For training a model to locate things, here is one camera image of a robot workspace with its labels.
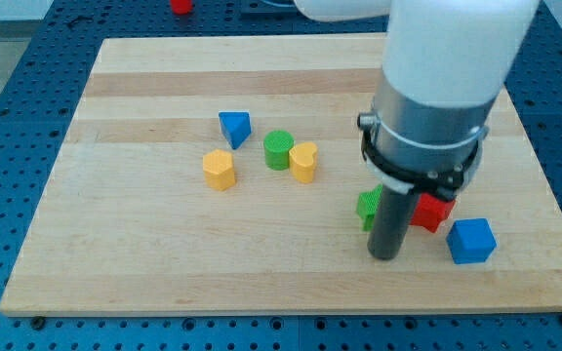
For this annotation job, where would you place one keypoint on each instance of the black and white mounting ring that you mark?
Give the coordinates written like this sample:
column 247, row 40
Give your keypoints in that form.
column 409, row 167

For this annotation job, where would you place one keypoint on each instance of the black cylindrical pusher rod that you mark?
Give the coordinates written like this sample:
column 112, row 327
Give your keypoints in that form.
column 391, row 222

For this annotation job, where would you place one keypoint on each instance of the yellow hexagon block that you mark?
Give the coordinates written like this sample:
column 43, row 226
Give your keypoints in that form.
column 218, row 168

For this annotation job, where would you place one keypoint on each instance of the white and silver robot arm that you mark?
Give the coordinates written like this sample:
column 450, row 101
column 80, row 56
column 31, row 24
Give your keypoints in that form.
column 443, row 66

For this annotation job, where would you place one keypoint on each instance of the green star block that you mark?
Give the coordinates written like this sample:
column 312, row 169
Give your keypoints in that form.
column 367, row 206

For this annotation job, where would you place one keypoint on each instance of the red star block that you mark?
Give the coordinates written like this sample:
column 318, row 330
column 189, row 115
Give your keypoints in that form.
column 430, row 212

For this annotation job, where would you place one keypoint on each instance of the blue cube block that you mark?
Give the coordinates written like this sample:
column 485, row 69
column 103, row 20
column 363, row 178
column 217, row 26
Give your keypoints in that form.
column 471, row 240

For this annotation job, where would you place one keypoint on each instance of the yellow heart block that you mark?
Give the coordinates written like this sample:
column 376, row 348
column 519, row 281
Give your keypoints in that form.
column 303, row 161

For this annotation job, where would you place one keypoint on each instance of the green cylinder block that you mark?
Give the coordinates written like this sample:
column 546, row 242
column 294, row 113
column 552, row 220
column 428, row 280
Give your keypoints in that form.
column 277, row 145

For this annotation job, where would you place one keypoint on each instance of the blue triangle block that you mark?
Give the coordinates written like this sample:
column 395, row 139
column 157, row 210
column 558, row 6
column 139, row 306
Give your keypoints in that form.
column 235, row 127

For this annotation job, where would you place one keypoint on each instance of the wooden board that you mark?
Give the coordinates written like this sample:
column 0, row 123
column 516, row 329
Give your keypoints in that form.
column 127, row 225

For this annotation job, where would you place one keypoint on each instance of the red cylinder in background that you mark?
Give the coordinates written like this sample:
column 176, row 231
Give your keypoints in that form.
column 181, row 7

